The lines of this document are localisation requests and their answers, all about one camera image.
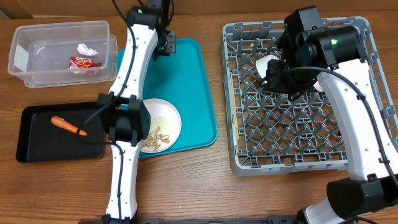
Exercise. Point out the clear plastic storage bin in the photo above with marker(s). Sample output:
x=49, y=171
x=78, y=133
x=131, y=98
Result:
x=40, y=54

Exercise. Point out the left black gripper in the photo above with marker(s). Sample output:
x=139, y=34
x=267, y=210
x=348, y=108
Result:
x=171, y=47

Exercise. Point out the pink white bowl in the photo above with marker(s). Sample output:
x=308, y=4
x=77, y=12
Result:
x=318, y=87

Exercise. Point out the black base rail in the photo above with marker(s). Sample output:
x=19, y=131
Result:
x=277, y=219

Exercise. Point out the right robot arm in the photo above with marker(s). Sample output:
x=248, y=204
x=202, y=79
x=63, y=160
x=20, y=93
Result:
x=337, y=61

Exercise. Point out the white tissue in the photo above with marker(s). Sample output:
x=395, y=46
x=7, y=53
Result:
x=83, y=49

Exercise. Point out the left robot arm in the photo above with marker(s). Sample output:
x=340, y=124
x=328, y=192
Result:
x=123, y=114

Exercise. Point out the grey dishwasher rack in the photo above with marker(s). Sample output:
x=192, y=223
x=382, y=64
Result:
x=276, y=136

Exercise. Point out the red snack wrapper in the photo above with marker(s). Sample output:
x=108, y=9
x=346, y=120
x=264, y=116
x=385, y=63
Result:
x=81, y=63

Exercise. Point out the orange carrot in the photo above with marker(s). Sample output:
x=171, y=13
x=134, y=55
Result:
x=61, y=123

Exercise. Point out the wooden chopstick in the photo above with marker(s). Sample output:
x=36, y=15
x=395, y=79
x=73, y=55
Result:
x=235, y=114

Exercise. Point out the peanut pile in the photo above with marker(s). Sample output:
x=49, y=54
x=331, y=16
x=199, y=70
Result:
x=156, y=140

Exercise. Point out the black rectangular tray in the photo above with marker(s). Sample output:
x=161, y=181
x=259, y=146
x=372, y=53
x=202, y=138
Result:
x=40, y=140

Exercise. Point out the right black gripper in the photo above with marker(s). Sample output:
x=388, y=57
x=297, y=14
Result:
x=278, y=86

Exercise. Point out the white plate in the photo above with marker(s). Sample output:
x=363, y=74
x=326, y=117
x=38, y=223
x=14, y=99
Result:
x=158, y=107

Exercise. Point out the teal serving tray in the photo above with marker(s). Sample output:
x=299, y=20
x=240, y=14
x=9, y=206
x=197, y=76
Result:
x=181, y=79

